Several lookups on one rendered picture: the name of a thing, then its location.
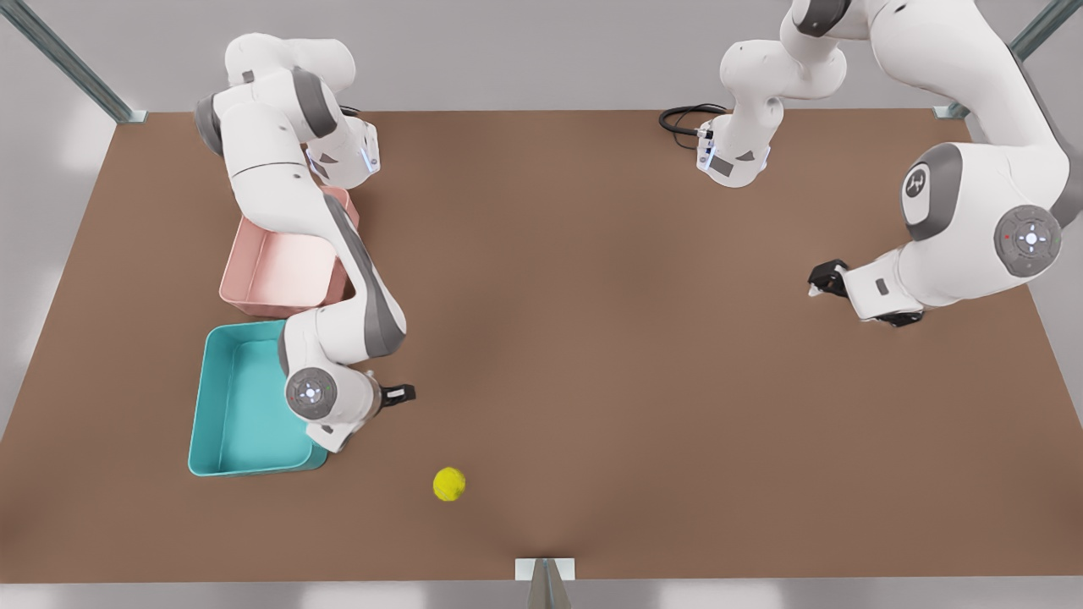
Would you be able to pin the yellow tennis ball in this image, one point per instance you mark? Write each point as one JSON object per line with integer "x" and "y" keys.
{"x": 449, "y": 484}

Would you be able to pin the silver frame post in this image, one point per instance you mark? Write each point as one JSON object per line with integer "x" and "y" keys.
{"x": 546, "y": 582}
{"x": 1007, "y": 51}
{"x": 68, "y": 57}

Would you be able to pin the teal plastic tray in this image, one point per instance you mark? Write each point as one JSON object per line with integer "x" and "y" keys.
{"x": 241, "y": 406}

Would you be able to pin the pink plastic tray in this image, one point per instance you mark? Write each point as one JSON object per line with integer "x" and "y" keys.
{"x": 283, "y": 269}

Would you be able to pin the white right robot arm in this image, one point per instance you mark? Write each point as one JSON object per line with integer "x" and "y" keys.
{"x": 279, "y": 182}

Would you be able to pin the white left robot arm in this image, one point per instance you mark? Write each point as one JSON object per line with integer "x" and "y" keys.
{"x": 973, "y": 203}

